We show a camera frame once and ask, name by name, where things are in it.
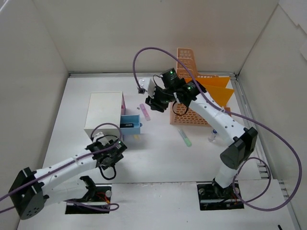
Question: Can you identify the blue drawer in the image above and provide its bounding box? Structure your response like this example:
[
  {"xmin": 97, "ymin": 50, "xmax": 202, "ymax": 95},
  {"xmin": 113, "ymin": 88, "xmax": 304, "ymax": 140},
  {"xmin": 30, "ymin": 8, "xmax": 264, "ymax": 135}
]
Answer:
[{"xmin": 120, "ymin": 115, "xmax": 142, "ymax": 139}]

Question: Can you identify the black orange highlighter marker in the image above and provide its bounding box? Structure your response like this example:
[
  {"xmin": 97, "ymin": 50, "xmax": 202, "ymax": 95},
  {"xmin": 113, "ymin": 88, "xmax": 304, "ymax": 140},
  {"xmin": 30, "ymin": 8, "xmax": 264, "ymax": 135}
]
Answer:
[{"xmin": 120, "ymin": 123, "xmax": 134, "ymax": 128}]

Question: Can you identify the white mini drawer cabinet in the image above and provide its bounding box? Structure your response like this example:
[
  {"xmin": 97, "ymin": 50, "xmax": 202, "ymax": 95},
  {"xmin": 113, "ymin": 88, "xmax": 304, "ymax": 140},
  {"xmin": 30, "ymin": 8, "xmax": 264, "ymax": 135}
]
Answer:
[{"xmin": 84, "ymin": 92, "xmax": 122, "ymax": 137}]

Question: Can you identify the orange folder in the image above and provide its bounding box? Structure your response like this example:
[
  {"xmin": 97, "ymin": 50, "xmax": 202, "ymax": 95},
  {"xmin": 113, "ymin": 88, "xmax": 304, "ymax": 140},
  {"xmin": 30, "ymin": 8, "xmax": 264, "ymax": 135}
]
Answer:
[{"xmin": 196, "ymin": 77, "xmax": 234, "ymax": 107}]

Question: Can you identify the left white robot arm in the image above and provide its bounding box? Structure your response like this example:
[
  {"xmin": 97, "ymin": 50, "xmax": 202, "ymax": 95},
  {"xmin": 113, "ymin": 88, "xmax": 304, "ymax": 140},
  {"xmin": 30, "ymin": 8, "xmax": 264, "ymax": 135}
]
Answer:
[{"xmin": 9, "ymin": 139, "xmax": 127, "ymax": 220}]

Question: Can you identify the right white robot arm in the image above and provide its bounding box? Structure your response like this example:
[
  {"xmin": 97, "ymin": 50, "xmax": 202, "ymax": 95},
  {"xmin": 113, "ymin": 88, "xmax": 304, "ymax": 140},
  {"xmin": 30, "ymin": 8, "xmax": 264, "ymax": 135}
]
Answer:
[{"xmin": 138, "ymin": 69, "xmax": 258, "ymax": 197}]

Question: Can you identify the pink desk organizer rack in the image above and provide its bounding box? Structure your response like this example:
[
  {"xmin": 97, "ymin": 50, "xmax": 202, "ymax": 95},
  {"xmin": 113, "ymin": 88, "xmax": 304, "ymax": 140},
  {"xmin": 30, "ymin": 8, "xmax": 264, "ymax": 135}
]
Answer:
[{"xmin": 170, "ymin": 47, "xmax": 230, "ymax": 126}]

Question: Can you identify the purple highlighter pen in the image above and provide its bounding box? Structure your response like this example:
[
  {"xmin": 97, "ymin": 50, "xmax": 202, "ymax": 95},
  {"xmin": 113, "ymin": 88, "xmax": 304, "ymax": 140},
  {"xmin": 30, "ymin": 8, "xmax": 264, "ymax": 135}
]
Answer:
[{"xmin": 140, "ymin": 103, "xmax": 151, "ymax": 121}]

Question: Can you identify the pale green highlighter pen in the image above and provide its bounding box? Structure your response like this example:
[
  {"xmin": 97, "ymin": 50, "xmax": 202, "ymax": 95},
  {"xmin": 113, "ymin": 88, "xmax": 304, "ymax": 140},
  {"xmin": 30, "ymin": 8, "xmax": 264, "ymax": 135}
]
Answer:
[{"xmin": 178, "ymin": 129, "xmax": 192, "ymax": 147}]

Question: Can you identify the small clear dropper bottle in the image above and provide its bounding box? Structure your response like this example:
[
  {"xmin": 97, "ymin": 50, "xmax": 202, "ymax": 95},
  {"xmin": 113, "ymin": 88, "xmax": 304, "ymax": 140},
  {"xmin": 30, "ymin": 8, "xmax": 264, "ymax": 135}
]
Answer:
[{"xmin": 208, "ymin": 129, "xmax": 218, "ymax": 142}]

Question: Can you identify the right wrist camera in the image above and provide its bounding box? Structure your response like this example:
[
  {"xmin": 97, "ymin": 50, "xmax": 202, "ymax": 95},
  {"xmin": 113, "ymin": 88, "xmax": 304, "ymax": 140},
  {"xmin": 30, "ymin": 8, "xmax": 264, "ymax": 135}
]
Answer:
[{"xmin": 138, "ymin": 78, "xmax": 155, "ymax": 98}]

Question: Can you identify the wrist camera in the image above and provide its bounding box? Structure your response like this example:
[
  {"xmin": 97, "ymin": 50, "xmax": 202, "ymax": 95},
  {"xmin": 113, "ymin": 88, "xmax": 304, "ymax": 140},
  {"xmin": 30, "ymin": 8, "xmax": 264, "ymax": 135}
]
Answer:
[
  {"xmin": 138, "ymin": 78, "xmax": 155, "ymax": 98},
  {"xmin": 90, "ymin": 133, "xmax": 109, "ymax": 145}
]

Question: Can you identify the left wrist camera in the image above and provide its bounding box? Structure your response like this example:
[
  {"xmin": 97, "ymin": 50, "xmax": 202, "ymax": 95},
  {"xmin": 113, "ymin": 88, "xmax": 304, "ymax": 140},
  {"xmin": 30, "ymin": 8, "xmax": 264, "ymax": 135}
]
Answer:
[{"xmin": 90, "ymin": 133, "xmax": 109, "ymax": 145}]

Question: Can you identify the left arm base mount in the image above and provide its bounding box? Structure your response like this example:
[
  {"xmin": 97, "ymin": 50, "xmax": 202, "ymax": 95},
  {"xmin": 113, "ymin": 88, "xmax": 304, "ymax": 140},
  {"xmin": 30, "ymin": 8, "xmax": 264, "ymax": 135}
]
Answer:
[{"xmin": 65, "ymin": 184, "xmax": 112, "ymax": 215}]

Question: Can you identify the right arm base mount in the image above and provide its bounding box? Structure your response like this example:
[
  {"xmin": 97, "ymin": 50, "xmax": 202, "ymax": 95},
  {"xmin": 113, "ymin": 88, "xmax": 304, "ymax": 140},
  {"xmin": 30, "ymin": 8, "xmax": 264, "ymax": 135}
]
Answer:
[{"xmin": 197, "ymin": 183, "xmax": 244, "ymax": 211}]

